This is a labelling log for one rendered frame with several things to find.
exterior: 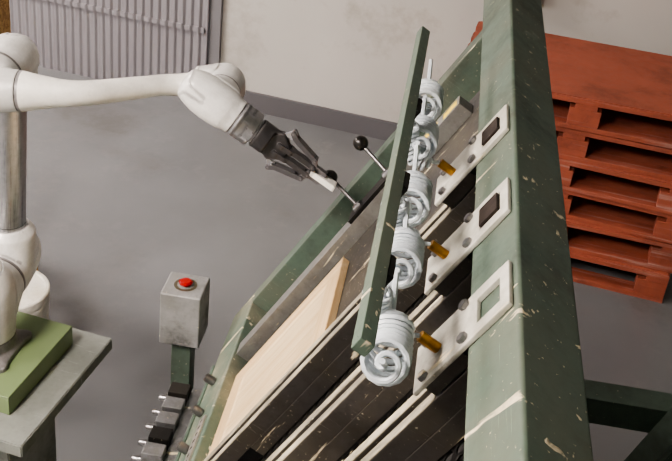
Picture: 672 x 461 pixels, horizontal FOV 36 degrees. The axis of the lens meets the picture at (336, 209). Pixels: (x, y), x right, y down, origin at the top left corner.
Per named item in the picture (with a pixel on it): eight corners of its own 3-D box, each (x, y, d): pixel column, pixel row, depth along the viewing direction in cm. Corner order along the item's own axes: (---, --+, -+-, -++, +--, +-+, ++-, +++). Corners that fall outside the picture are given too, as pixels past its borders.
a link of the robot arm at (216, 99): (246, 105, 245) (252, 91, 257) (191, 66, 242) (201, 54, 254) (220, 140, 248) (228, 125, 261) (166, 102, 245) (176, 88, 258)
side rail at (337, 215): (285, 311, 310) (255, 291, 308) (532, 36, 259) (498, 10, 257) (281, 323, 305) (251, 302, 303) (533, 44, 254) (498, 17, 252)
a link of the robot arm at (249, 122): (242, 111, 246) (263, 126, 247) (251, 96, 253) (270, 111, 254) (222, 138, 250) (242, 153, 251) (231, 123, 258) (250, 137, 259)
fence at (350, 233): (251, 351, 287) (239, 343, 287) (472, 104, 243) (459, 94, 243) (248, 362, 283) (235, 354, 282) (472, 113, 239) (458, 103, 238)
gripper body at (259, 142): (243, 150, 251) (274, 172, 253) (262, 125, 247) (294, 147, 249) (249, 137, 258) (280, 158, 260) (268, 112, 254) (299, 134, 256)
